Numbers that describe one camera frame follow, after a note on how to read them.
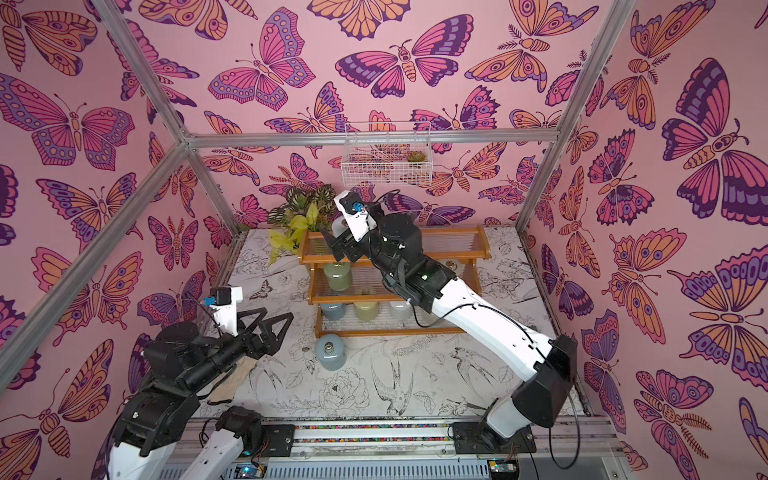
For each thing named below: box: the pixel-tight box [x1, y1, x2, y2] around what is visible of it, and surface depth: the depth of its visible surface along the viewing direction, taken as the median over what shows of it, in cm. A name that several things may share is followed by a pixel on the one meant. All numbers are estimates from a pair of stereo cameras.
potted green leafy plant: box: [267, 184, 336, 262], surface depth 94 cm
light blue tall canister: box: [315, 334, 347, 371], surface depth 83 cm
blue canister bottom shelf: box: [320, 303, 347, 320], surface depth 94 cm
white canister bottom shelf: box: [389, 301, 413, 320], surface depth 92 cm
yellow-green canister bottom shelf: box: [353, 302, 379, 321], surface depth 92 cm
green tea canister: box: [324, 262, 353, 292], surface depth 83 cm
